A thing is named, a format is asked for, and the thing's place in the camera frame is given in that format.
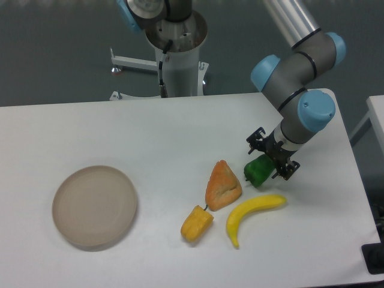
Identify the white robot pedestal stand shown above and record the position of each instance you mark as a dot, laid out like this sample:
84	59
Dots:
177	62

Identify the orange toy pepper wedge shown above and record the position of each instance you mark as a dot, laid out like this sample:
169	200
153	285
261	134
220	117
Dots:
223	187

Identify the yellow toy pepper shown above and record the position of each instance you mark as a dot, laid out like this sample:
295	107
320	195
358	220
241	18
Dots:
195	225

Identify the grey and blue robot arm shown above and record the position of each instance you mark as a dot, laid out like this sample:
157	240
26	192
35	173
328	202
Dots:
282	81

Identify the beige round plate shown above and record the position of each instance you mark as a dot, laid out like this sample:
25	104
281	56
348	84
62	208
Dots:
94	207

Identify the yellow toy banana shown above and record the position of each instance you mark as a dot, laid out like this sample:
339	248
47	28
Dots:
256	204

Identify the green toy pepper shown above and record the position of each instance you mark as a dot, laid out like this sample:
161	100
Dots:
259	170

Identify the black box at right edge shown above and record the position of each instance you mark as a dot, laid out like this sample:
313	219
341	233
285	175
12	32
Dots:
373	256

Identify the white side table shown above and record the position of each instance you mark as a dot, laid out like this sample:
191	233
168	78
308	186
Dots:
373	118

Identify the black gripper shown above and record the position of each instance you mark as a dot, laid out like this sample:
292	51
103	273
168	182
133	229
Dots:
278	148

